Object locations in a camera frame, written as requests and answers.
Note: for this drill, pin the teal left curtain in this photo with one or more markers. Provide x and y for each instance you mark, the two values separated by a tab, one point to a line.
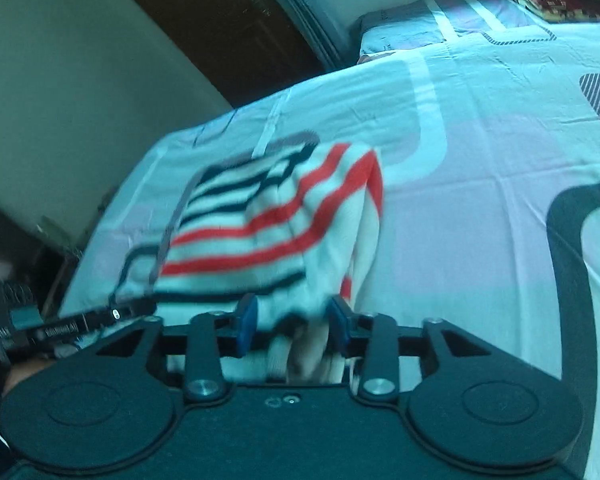
326	36

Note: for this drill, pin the dark wooden door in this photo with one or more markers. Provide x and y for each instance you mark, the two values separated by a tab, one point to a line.
248	49

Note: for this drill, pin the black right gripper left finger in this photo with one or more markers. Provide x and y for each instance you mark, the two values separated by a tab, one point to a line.
105	407

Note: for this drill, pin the patterned white bed sheet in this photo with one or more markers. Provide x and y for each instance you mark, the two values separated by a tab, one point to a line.
489	147

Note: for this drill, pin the striped cream knit sweater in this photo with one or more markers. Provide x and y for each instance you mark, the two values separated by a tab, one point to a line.
293	228

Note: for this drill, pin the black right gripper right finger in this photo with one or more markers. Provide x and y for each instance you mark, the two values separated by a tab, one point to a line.
464	400

